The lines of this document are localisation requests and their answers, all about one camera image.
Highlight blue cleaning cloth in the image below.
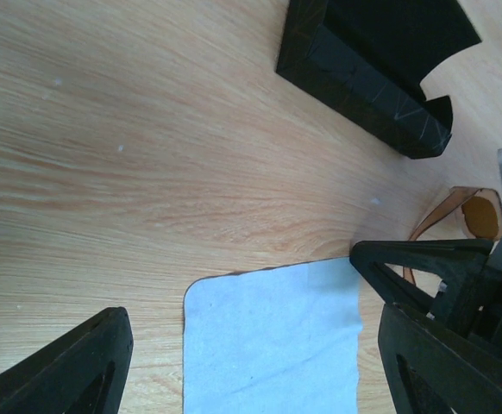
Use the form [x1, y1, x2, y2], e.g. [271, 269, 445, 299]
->
[183, 258, 362, 413]

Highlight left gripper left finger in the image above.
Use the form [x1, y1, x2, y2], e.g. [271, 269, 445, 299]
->
[0, 307, 133, 413]

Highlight brown sunglasses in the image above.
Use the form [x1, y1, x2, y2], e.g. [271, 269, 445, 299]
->
[401, 185, 502, 286]

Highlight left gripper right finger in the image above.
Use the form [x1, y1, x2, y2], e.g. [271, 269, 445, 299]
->
[378, 304, 502, 413]

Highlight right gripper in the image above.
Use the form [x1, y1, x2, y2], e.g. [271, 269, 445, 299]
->
[350, 239, 502, 359]

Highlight black glasses case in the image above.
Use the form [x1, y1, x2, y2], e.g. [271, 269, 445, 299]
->
[276, 0, 481, 160]

